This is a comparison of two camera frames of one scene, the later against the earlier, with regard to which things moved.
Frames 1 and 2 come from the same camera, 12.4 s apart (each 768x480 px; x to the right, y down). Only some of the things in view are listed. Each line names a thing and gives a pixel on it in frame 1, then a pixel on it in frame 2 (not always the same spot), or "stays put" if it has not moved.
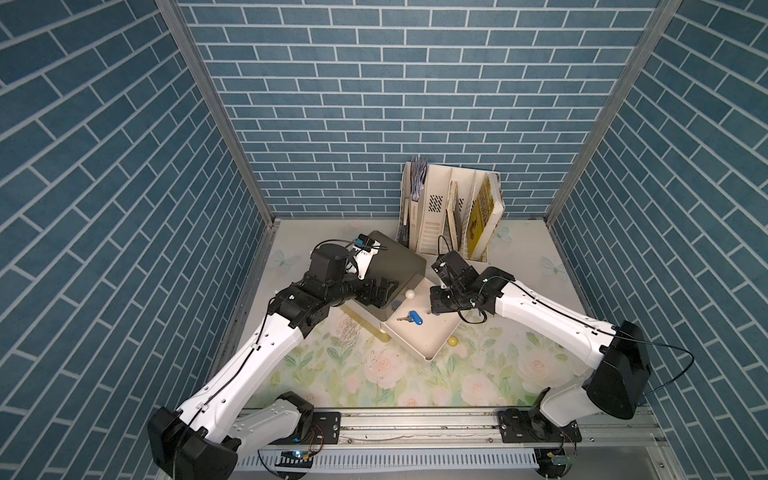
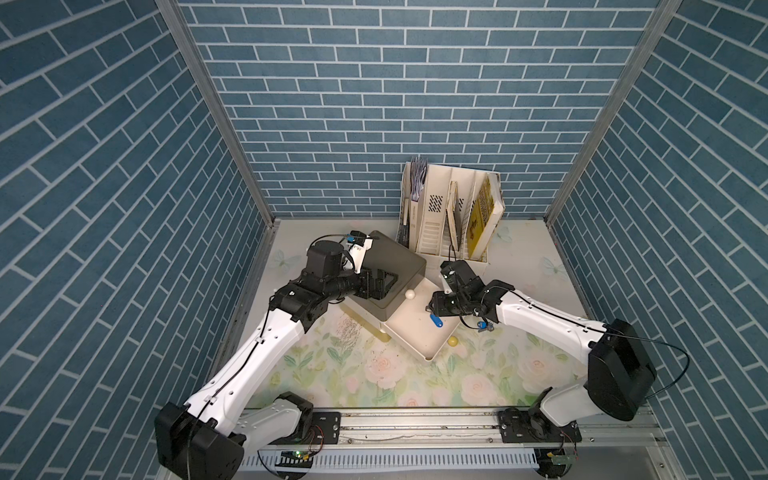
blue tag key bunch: x=412 y=317 → x=436 y=320
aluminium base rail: x=478 y=430 stays put
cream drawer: x=414 y=326 stays put
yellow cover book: x=487 y=211 stays put
